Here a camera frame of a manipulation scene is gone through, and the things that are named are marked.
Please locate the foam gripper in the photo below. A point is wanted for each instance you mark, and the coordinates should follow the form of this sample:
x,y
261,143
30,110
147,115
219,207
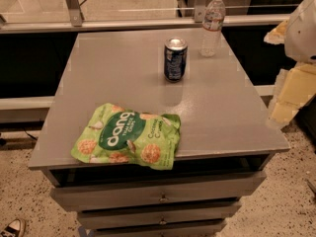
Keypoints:
x,y
302,34

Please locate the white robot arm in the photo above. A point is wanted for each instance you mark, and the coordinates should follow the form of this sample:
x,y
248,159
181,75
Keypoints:
x,y
298,34

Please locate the blue pepsi can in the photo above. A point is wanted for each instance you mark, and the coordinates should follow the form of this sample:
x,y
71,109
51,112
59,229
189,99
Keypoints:
x,y
175,59

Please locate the grey drawer cabinet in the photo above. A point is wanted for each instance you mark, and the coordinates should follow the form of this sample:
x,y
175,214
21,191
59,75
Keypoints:
x,y
223,119

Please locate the clear plastic water bottle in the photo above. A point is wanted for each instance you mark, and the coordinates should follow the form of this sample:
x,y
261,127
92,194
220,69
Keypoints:
x,y
212,23

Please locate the middle grey drawer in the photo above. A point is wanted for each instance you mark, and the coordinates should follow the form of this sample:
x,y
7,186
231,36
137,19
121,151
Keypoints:
x,y
159,214

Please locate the grey drawer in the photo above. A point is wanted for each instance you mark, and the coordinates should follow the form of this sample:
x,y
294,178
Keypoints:
x,y
208,227
159,214
158,191

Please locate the bottom grey drawer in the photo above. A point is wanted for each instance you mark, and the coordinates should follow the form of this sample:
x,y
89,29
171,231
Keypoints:
x,y
208,227

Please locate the green rice chips bag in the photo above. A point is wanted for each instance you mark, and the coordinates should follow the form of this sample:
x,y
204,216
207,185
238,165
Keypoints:
x,y
116,135

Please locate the top grey drawer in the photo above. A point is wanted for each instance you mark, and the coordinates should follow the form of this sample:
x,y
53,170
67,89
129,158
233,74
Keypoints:
x,y
158,191

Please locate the black and white sneaker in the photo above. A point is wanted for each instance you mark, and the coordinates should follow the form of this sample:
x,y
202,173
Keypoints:
x,y
16,228

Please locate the metal railing frame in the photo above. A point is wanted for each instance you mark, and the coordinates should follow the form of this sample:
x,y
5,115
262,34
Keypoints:
x,y
24,16

